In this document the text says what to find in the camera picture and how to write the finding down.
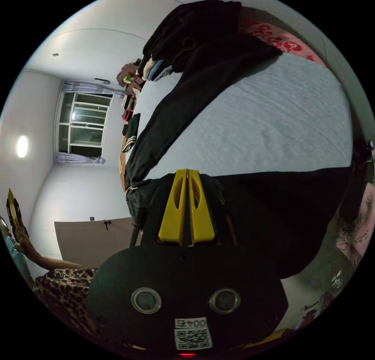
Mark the person's body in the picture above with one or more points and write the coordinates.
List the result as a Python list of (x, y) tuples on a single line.
[(64, 295)]

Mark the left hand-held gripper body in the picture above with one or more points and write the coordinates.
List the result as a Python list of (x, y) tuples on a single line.
[(17, 219)]

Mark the person's left forearm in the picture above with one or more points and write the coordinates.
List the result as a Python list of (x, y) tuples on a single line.
[(55, 262)]

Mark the bed with grey sheet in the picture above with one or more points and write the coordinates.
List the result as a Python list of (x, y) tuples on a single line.
[(263, 117)]

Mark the brown door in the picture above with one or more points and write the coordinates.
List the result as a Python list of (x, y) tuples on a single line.
[(88, 243)]

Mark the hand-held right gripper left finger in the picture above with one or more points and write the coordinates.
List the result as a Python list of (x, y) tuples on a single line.
[(171, 219)]

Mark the pile of clothes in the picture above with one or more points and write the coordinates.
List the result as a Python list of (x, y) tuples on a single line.
[(199, 20)]

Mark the window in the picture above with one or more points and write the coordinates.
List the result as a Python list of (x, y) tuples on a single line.
[(85, 122)]

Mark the pink printed cloth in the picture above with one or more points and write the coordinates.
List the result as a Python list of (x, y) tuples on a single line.
[(356, 234)]

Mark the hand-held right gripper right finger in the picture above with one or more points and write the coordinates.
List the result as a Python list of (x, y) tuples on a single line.
[(202, 222)]

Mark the pink flowered blanket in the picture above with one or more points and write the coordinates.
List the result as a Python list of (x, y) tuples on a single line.
[(281, 42)]

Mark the lilac curtain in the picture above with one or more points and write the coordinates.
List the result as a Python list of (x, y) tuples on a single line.
[(79, 158), (88, 87)]

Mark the black pants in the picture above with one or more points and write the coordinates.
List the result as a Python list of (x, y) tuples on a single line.
[(181, 102)]

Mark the round ceiling lamp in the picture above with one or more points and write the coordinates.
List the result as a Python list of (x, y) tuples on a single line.
[(22, 146)]

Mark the person's left hand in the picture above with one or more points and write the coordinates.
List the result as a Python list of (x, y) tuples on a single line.
[(23, 241)]

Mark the black garment with white stripes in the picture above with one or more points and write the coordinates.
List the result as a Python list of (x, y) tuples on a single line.
[(132, 131)]

